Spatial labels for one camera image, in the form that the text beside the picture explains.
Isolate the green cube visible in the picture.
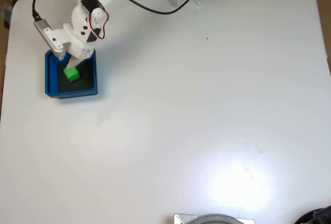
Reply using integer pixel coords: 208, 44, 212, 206
63, 67, 80, 83

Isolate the blue square box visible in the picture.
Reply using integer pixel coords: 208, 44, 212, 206
44, 49, 99, 100

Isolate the brown cardboard box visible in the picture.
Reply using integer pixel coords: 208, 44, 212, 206
0, 0, 13, 121

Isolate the silver metal plate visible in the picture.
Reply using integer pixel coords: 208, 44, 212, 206
173, 213, 255, 224

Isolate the grey round disc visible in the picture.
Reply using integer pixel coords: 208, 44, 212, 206
190, 213, 245, 224

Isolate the black object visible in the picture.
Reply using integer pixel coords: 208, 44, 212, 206
293, 204, 331, 224

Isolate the silver grey camera box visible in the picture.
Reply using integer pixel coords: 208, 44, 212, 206
33, 19, 71, 61

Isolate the red servo wire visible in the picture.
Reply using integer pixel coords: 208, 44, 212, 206
87, 6, 110, 40

